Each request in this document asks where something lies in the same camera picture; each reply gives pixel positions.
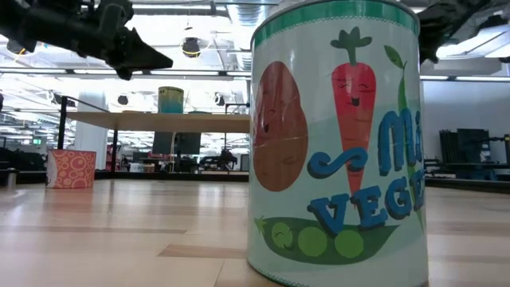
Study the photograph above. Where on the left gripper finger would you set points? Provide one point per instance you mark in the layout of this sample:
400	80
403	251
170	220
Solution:
143	64
143	47

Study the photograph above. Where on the yellow and teal can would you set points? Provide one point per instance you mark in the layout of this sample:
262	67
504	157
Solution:
170	99

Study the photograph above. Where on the orange can with circles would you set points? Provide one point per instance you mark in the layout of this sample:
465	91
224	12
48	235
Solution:
71	169

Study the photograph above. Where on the mixed vegetables can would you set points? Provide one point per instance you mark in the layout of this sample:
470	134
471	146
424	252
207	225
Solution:
338	159

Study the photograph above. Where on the background black robot arm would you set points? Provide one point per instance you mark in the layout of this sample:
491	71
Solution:
223	157

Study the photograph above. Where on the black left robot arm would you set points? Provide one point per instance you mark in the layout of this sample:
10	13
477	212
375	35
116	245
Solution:
40	24

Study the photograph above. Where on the wooden shelf board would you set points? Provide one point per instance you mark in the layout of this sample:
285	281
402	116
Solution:
159	121

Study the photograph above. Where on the long ceiling light strip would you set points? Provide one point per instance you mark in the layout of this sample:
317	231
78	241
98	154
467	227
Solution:
32	71
183	73
482	78
239	73
95	72
434	77

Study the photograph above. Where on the black round ceiling device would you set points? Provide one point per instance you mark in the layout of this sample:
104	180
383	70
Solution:
191	47
219	99
122	100

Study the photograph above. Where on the dark background panel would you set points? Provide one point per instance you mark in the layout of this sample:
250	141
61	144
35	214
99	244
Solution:
187	143

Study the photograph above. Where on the white column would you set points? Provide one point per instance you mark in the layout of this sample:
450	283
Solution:
91	143

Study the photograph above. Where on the black equipment rack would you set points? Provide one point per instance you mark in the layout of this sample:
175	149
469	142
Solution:
470	147

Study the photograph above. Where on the wooden shelf on black frame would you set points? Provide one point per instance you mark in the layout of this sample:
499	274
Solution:
61	131

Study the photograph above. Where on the black aluminium table frame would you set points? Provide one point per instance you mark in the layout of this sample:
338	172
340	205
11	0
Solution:
159	175

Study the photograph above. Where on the small grey post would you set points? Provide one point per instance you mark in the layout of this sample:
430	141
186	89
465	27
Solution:
11	178

